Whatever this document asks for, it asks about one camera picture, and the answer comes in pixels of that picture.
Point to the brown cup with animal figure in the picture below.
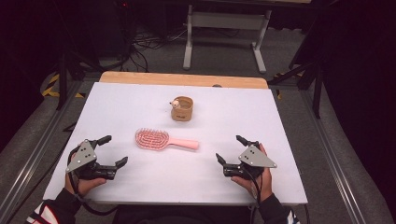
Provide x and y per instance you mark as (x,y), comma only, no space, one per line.
(181,112)

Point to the black tripod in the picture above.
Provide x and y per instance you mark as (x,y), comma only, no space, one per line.
(63,77)

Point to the aluminium rail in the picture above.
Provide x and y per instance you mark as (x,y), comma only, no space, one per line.
(334,161)
(37,149)

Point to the white board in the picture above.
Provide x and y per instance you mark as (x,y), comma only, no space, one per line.
(155,182)

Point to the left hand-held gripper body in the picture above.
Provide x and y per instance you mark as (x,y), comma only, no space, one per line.
(81,155)

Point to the person's dark clothing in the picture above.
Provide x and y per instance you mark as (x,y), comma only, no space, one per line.
(186,216)

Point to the pink hairbrush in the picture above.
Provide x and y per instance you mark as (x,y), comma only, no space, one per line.
(152,139)

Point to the person's left hand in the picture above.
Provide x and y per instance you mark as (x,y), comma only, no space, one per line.
(81,186)

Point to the wooden table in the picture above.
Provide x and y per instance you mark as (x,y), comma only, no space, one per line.
(186,79)

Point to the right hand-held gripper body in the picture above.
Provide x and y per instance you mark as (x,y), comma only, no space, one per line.
(255,158)

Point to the person's right hand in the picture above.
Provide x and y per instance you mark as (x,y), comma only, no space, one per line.
(265,185)

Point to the yellow black floor tape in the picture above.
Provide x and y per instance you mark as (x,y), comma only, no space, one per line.
(53,84)
(278,93)

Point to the black metal stand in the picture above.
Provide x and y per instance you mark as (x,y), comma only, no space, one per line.
(317,87)

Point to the grey metal stand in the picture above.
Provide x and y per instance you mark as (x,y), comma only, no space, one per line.
(229,20)

